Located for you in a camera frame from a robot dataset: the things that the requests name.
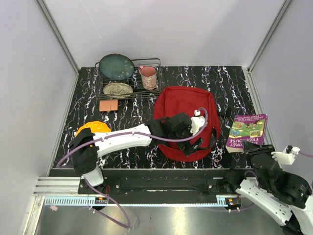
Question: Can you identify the pink leather wallet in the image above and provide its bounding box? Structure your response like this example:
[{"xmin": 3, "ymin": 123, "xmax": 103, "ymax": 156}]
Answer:
[{"xmin": 99, "ymin": 99, "xmax": 118, "ymax": 112}]

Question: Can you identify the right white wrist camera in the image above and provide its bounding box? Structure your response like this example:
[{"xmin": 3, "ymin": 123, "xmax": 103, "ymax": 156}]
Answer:
[{"xmin": 271, "ymin": 145, "xmax": 300, "ymax": 165}]

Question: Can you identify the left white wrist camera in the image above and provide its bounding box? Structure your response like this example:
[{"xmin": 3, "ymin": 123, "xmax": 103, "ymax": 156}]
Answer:
[{"xmin": 190, "ymin": 110, "xmax": 206, "ymax": 135}]

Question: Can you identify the pink patterned mug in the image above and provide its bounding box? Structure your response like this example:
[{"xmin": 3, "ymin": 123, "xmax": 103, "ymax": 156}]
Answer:
[{"xmin": 138, "ymin": 66, "xmax": 157, "ymax": 90}]

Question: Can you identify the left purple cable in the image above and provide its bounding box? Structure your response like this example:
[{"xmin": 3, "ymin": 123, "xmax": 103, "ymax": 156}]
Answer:
[{"xmin": 55, "ymin": 107, "xmax": 209, "ymax": 229}]

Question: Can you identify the beige patterned plate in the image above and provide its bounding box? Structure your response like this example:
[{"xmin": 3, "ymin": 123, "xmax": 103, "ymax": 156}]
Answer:
[{"xmin": 103, "ymin": 82, "xmax": 133, "ymax": 98}]

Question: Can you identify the teal round plate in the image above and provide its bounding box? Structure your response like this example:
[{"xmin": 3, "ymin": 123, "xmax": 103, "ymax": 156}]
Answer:
[{"xmin": 99, "ymin": 54, "xmax": 135, "ymax": 81}]

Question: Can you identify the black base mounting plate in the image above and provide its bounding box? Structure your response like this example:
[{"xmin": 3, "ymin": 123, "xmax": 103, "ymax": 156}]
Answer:
[{"xmin": 77, "ymin": 168, "xmax": 252, "ymax": 195}]

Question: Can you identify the orange yellow plate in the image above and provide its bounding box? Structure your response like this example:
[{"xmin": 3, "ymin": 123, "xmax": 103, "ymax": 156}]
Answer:
[{"xmin": 74, "ymin": 121, "xmax": 111, "ymax": 137}]

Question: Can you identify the aluminium frame rail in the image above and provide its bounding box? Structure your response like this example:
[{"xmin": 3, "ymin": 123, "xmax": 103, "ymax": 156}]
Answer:
[{"xmin": 34, "ymin": 177, "xmax": 238, "ymax": 207}]

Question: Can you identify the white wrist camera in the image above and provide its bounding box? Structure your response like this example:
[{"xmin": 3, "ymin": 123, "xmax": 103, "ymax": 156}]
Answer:
[
  {"xmin": 190, "ymin": 110, "xmax": 206, "ymax": 135},
  {"xmin": 271, "ymin": 145, "xmax": 300, "ymax": 165}
]

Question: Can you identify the red student backpack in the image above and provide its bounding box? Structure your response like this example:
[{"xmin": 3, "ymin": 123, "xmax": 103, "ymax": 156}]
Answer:
[{"xmin": 154, "ymin": 86, "xmax": 221, "ymax": 162}]

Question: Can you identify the purple treehouse book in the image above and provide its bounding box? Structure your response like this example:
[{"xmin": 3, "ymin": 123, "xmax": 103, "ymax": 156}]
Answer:
[{"xmin": 226, "ymin": 114, "xmax": 268, "ymax": 153}]

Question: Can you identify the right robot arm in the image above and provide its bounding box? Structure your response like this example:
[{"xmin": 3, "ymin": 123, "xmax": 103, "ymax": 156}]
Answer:
[{"xmin": 222, "ymin": 141, "xmax": 313, "ymax": 235}]

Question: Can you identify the dark wire dish rack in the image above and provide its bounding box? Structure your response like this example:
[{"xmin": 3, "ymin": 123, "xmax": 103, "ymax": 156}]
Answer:
[{"xmin": 91, "ymin": 58, "xmax": 165, "ymax": 100}]

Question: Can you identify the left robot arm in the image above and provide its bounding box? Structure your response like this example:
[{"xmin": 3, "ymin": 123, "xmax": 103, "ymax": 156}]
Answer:
[{"xmin": 69, "ymin": 110, "xmax": 207, "ymax": 194}]

